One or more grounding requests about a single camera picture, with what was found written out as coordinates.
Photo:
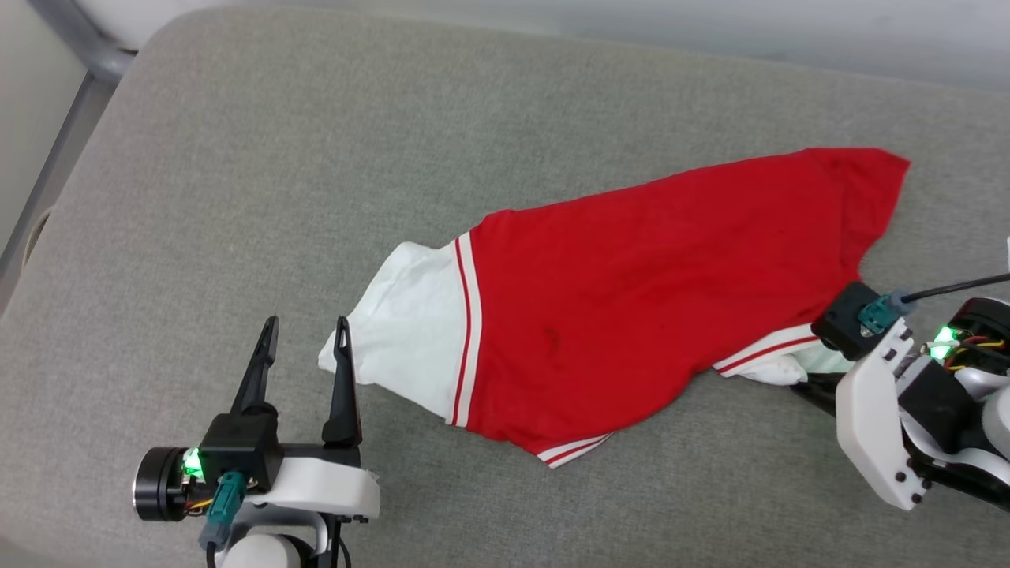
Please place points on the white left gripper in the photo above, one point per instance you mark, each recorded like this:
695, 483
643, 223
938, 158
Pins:
331, 481

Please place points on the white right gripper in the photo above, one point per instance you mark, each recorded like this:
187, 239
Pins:
872, 426

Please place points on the red and white basketball jersey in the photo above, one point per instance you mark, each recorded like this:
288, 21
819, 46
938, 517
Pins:
631, 300

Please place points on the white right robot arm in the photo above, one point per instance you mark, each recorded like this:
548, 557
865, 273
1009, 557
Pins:
998, 414

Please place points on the grey fabric sofa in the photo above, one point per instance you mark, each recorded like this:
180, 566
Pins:
237, 197

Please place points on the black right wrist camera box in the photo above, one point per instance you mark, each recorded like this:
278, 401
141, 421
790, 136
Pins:
840, 323

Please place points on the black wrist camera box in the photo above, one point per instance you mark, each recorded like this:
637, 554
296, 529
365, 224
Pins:
237, 442
840, 323

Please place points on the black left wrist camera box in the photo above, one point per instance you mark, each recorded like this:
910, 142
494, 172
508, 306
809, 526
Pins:
237, 442

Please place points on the grey metal frame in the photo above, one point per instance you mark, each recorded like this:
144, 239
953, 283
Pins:
99, 59

